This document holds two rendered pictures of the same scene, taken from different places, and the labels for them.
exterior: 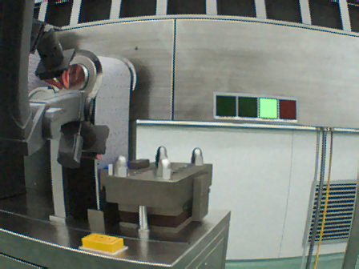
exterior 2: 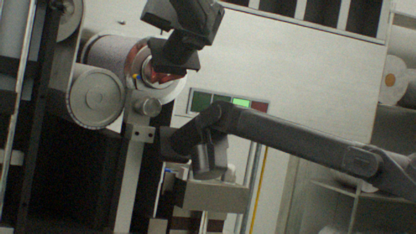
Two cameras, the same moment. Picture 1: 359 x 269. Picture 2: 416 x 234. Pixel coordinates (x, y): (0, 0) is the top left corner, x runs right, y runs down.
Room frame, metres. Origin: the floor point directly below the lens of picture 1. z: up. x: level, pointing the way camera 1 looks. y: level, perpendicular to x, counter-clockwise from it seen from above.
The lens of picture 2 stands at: (-0.01, 1.36, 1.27)
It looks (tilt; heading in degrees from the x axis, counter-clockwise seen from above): 3 degrees down; 316
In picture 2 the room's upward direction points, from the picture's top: 10 degrees clockwise
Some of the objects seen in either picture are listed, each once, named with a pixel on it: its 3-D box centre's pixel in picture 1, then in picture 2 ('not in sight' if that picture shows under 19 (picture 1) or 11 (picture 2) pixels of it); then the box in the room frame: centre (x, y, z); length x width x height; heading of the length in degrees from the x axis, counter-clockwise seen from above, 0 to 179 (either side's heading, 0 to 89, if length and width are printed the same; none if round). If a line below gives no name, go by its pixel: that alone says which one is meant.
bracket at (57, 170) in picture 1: (56, 161); (132, 164); (1.29, 0.29, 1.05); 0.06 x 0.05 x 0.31; 166
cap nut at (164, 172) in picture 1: (164, 168); (229, 173); (1.27, 0.03, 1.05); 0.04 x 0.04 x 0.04
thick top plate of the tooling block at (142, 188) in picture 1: (163, 182); (175, 179); (1.44, 0.04, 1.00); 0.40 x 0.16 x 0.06; 166
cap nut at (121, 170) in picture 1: (121, 166); (194, 169); (1.28, 0.12, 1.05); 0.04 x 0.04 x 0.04
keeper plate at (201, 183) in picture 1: (202, 197); not in sight; (1.43, -0.06, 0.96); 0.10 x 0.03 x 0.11; 166
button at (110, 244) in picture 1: (102, 243); not in sight; (1.06, 0.15, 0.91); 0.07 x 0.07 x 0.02; 76
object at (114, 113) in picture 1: (112, 136); (145, 132); (1.42, 0.16, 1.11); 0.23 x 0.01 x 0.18; 166
